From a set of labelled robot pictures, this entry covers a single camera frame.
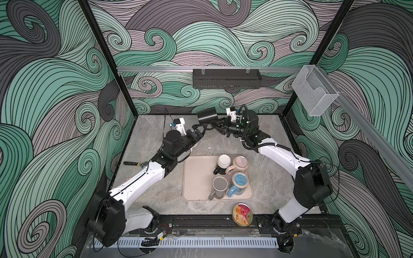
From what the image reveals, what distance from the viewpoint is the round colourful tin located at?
2.38 ft

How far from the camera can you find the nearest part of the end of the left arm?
0.58 meters

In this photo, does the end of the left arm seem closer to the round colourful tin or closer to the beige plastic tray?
the beige plastic tray

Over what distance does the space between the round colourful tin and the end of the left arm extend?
0.39 meters

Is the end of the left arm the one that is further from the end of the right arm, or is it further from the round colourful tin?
the round colourful tin

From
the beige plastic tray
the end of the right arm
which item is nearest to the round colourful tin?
the beige plastic tray
